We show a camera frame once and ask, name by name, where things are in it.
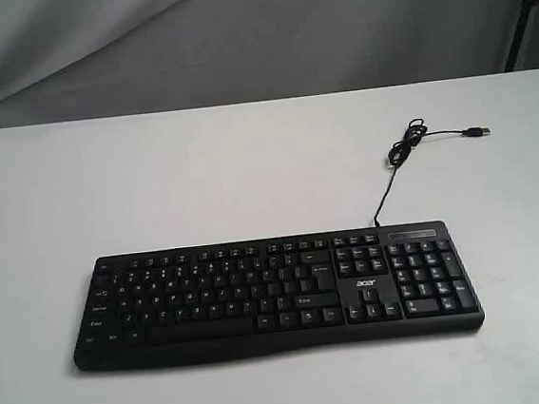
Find black acer keyboard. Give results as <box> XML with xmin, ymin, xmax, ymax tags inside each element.
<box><xmin>73</xmin><ymin>221</ymin><xmax>485</xmax><ymax>372</ymax></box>

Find white backdrop cloth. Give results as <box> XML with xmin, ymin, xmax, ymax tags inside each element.
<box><xmin>0</xmin><ymin>0</ymin><xmax>524</xmax><ymax>127</ymax></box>

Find black backdrop stand pole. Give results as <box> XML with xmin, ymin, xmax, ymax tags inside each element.
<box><xmin>503</xmin><ymin>0</ymin><xmax>539</xmax><ymax>73</ymax></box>

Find black keyboard usb cable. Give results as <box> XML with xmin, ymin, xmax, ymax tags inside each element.
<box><xmin>363</xmin><ymin>111</ymin><xmax>500</xmax><ymax>228</ymax></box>

